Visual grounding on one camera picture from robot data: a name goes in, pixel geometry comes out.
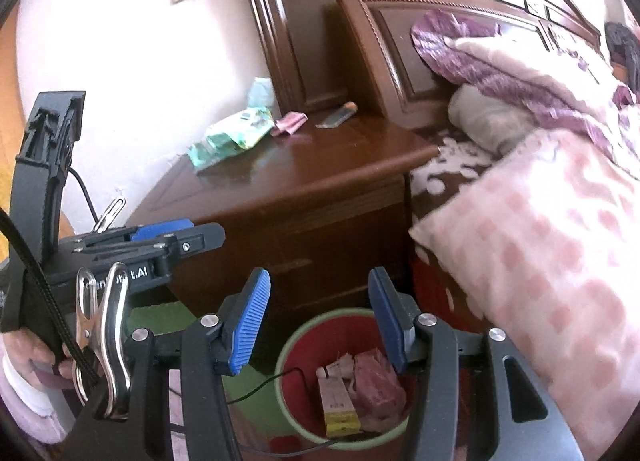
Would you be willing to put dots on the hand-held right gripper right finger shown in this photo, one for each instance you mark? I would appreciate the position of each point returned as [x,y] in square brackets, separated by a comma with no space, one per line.
[387,321]

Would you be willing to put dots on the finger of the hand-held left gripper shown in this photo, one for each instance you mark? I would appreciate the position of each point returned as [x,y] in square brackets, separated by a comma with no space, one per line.
[200,238]
[165,230]

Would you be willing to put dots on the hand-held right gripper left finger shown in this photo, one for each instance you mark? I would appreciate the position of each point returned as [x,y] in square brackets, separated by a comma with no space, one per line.
[250,321]

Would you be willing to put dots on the red bin with green rim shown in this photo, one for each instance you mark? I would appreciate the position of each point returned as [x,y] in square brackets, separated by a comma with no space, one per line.
[305,341]

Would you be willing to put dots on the pink and white plastic packet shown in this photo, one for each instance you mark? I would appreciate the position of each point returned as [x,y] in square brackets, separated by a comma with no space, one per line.
[375,381]

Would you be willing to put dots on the white box with yellow-green end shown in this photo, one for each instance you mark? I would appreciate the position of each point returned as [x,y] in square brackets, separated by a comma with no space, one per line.
[335,396]

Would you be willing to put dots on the teal plastic packet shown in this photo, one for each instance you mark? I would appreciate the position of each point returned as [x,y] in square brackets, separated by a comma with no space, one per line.
[230,138]

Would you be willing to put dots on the pink printed paper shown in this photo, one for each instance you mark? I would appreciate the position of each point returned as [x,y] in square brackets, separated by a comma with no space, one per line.
[289,122]

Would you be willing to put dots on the light blue tissue pack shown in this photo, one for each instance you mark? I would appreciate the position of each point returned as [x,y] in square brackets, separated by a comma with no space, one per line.
[260,91]

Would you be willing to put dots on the person's left forearm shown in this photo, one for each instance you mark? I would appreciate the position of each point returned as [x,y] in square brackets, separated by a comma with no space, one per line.
[25,401]

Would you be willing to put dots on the person's left hand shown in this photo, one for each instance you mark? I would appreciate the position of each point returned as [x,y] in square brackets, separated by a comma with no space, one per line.
[37,356]

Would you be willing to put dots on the red bed base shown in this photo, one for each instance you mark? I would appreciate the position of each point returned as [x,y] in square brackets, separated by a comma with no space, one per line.
[430,286]

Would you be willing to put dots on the silver metal spring clip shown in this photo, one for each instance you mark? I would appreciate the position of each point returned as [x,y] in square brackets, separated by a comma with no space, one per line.
[112,341]
[111,213]

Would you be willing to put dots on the white paper scrap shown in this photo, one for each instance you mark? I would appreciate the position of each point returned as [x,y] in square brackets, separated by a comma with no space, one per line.
[342,361]

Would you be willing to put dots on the wooden nightstand drawer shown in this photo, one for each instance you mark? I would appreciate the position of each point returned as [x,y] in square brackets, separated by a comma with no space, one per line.
[310,286]
[300,221]

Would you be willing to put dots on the green floor mat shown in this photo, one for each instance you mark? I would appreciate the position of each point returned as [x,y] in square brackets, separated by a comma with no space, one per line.
[150,316]

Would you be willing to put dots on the brown wooden nightstand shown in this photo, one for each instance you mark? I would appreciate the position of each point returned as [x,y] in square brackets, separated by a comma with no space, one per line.
[300,166]

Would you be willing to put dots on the brown polka-dot sheet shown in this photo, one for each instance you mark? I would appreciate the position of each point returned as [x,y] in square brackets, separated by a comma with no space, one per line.
[450,171]

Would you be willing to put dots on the pink dotted blanket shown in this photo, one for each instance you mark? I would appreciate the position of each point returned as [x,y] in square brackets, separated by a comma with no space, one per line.
[550,241]

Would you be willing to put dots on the grey pillow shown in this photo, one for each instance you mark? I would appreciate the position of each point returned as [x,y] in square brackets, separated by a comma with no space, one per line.
[480,116]

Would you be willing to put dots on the dark wooden headboard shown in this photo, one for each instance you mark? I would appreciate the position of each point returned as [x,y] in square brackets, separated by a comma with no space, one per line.
[350,41]

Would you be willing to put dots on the purple patterned blanket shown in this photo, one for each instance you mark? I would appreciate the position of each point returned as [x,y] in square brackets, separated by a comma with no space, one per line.
[500,66]

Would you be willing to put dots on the dark grey clothing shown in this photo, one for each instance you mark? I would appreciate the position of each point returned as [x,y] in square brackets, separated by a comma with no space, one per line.
[620,41]

